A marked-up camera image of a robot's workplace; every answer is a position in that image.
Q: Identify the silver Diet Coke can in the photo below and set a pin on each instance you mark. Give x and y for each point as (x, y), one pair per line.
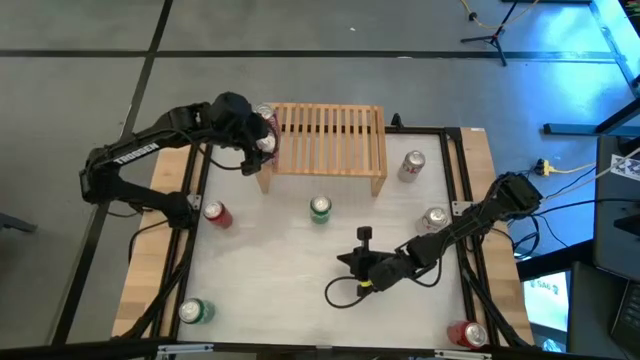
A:
(412, 162)
(434, 217)

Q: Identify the green Sprite can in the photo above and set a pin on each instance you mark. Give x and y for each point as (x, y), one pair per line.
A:
(320, 205)
(191, 310)

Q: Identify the black keyboard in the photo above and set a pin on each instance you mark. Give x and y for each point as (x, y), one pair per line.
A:
(631, 315)

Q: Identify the black aluminium table frame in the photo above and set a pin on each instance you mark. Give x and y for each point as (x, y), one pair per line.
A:
(425, 130)

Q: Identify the black tripod stand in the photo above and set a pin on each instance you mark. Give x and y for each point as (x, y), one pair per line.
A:
(495, 37)

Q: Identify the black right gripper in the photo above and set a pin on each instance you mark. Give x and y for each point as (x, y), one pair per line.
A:
(390, 272)

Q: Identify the wooden slatted shelf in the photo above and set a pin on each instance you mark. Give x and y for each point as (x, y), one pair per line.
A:
(330, 140)

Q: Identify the red Coca-Cola Star Wars can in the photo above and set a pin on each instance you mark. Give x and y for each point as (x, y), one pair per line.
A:
(267, 143)

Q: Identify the black metal beam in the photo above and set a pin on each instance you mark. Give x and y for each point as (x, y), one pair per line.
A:
(612, 42)
(570, 129)

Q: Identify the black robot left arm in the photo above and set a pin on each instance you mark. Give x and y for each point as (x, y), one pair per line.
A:
(135, 152)

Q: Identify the black desk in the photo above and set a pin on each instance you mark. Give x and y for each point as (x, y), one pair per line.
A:
(612, 215)

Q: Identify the grey floor stand leg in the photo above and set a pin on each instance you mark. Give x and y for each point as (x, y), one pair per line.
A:
(17, 222)

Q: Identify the silver bracket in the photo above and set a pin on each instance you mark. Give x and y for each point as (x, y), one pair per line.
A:
(185, 348)
(462, 355)

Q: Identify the black clamp knob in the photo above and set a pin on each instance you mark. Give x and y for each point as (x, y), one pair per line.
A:
(396, 121)

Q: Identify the computer monitor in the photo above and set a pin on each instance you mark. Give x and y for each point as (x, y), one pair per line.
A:
(547, 300)

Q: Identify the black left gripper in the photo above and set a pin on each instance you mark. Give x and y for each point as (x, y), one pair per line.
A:
(230, 112)

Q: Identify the fiducial marker sheet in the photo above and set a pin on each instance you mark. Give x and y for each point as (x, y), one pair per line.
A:
(627, 167)

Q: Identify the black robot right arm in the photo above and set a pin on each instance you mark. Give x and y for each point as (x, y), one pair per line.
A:
(475, 220)

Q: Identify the small silver corner plate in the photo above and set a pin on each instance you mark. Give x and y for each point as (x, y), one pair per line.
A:
(194, 202)
(458, 207)

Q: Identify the red can with black script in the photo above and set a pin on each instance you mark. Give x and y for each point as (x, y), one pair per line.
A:
(472, 334)
(215, 210)

